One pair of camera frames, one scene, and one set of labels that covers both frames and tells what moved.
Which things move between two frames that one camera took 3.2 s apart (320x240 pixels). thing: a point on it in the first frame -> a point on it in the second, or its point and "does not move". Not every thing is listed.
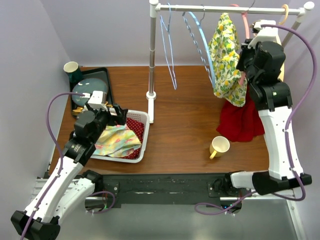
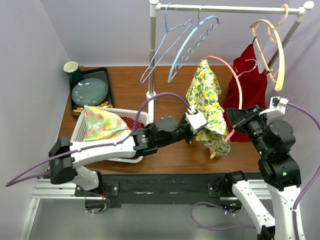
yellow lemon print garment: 224,53 -> 204,97
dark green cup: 72,69 does not move
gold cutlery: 79,109 does not move
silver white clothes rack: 154,7 does not move
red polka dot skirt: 137,128 does not move
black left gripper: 119,118 -> 190,135
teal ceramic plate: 86,85 does not move
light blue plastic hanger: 207,46 -> 181,45
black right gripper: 245,51 -> 237,116
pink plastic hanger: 242,78 -> 230,65
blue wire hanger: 174,80 -> 166,30
